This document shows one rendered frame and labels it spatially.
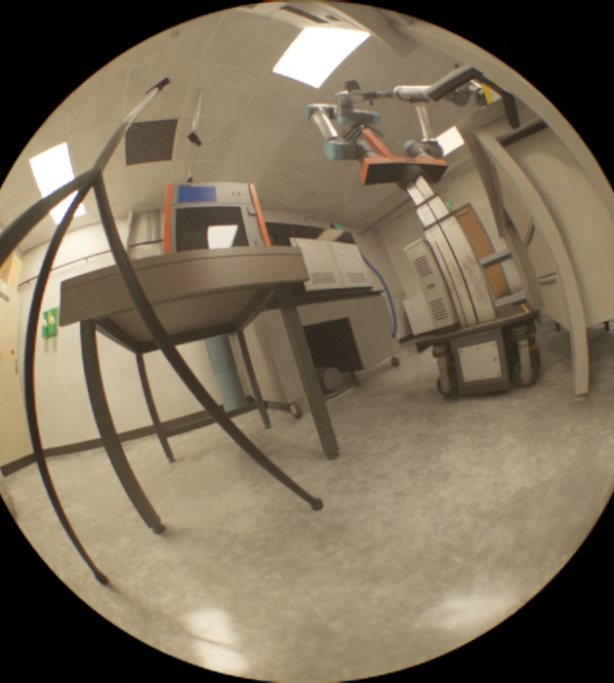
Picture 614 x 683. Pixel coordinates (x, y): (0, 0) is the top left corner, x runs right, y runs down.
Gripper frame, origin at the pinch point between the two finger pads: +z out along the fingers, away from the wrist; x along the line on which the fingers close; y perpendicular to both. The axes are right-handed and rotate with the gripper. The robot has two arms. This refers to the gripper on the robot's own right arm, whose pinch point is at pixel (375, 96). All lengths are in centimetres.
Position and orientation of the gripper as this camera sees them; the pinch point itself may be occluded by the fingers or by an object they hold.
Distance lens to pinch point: 99.4
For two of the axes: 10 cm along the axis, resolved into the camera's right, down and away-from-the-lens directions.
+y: 3.4, 3.6, 8.7
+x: -8.9, 4.1, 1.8
